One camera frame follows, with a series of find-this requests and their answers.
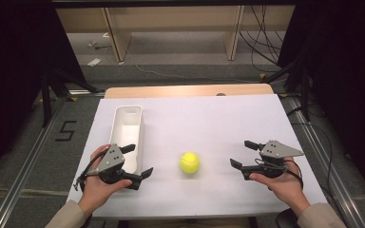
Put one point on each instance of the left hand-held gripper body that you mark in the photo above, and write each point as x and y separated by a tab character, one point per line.
110	158

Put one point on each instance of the dark curtain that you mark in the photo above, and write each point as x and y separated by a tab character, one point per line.
351	79
9	79

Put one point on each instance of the white paper scrap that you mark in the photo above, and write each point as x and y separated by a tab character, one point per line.
94	62

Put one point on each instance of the white board sheet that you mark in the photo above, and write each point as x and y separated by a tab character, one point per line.
202	126

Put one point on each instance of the aluminium floor rail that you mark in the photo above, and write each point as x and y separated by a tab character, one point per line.
329	177
19	183

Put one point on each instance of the light wooden shelf unit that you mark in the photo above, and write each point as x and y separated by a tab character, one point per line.
117	41

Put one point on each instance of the yellow tennis ball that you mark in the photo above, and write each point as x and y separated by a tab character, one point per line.
189	162

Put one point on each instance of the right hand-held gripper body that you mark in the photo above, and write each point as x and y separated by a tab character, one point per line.
277	150

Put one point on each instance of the black tripod stand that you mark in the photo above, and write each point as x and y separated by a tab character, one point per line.
304	95
46	101

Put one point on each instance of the white plastic bin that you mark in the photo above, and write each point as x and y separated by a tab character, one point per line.
126	133

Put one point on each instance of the black chair seat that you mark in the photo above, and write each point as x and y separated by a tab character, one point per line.
286	220

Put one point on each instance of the person's right hand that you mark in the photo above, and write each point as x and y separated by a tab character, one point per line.
285	188

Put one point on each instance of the person's left hand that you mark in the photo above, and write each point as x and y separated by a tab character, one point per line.
96	193

